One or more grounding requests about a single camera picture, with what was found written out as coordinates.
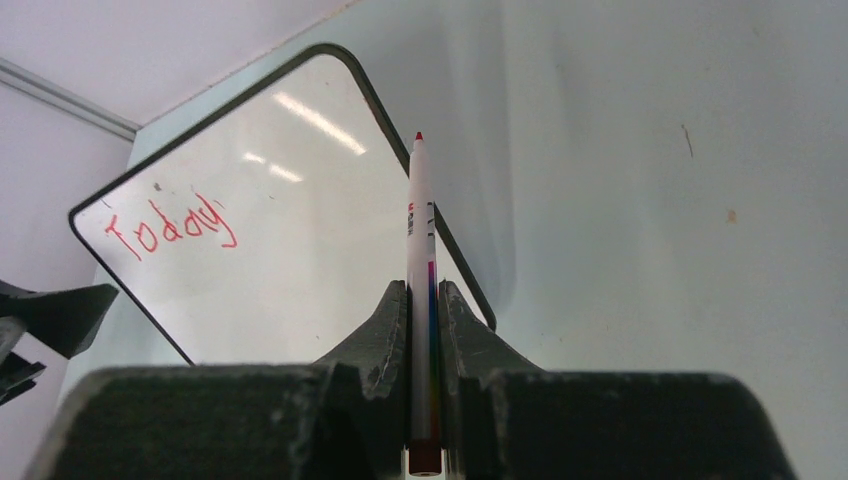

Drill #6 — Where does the white board black frame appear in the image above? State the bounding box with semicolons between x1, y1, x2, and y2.
67;42;498;367

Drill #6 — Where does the aluminium frame rail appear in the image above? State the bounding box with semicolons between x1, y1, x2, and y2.
1;58;141;143

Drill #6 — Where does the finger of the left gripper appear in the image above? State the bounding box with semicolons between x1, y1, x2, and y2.
0;353;46;406
1;281;119;359

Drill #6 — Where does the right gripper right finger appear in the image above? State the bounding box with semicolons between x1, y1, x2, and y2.
439;281;795;479

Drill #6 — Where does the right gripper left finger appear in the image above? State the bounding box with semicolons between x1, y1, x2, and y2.
25;280;407;479

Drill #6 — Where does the red whiteboard marker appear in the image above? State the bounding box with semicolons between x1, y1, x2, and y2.
406;133;442;477

